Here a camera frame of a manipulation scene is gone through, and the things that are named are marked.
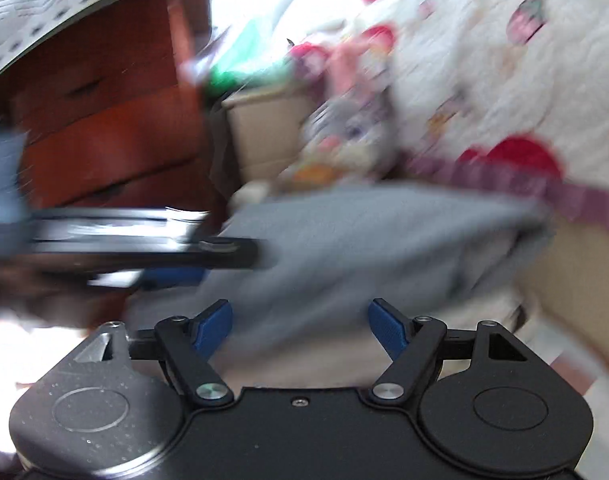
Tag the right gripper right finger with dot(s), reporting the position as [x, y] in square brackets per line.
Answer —
[390, 327]

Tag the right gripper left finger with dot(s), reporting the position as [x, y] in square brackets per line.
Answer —
[211, 327]

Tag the grey garment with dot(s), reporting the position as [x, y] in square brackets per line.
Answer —
[325, 256]

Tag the red wooden drawer cabinet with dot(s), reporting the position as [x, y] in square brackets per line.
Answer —
[108, 112]

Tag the beige bed base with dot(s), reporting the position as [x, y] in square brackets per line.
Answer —
[570, 281]

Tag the colourful toy pile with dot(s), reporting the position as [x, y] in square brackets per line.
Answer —
[352, 135]

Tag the bear print quilt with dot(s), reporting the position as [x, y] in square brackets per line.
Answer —
[507, 95]

